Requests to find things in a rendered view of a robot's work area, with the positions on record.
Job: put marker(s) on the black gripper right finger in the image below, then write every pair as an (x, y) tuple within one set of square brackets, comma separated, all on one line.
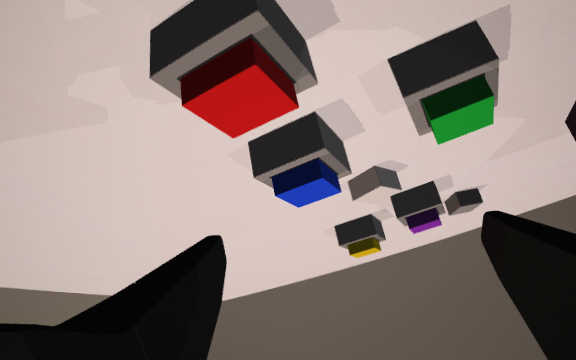
[(536, 264)]

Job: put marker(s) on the beige cube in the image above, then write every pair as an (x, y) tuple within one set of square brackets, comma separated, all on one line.
[(374, 185)]

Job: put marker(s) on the red button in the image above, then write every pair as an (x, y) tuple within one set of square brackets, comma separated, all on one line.
[(237, 64)]

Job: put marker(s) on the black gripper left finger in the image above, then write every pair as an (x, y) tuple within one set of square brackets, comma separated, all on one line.
[(169, 314)]

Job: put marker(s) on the purple button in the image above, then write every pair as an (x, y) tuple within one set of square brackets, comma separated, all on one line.
[(419, 208)]

